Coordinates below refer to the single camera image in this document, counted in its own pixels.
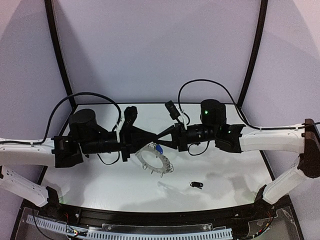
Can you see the right black frame post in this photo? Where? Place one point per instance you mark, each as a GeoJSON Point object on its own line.
{"type": "Point", "coordinates": [254, 52]}

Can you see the blue tagged silver key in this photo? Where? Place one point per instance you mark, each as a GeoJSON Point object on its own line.
{"type": "Point", "coordinates": [158, 148]}

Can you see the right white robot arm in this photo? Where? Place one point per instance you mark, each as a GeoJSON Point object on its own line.
{"type": "Point", "coordinates": [303, 139]}

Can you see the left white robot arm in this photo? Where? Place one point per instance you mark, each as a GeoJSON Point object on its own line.
{"type": "Point", "coordinates": [85, 138]}

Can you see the white slotted cable duct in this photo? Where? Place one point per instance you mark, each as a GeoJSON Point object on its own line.
{"type": "Point", "coordinates": [129, 232]}

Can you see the black frame post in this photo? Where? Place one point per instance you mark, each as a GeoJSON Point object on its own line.
{"type": "Point", "coordinates": [49, 10]}
{"type": "Point", "coordinates": [254, 52]}

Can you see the left black frame post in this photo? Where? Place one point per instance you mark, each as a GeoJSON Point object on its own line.
{"type": "Point", "coordinates": [49, 10]}

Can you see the black tagged key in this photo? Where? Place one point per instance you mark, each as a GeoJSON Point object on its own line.
{"type": "Point", "coordinates": [196, 184]}

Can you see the black front aluminium rail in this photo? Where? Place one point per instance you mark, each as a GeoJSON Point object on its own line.
{"type": "Point", "coordinates": [96, 217]}

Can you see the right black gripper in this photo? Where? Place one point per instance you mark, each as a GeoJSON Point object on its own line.
{"type": "Point", "coordinates": [178, 137]}

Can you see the metal disc keyring with rings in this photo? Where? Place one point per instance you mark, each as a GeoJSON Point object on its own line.
{"type": "Point", "coordinates": [152, 160]}

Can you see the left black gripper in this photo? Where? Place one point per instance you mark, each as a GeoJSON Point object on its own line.
{"type": "Point", "coordinates": [125, 144]}

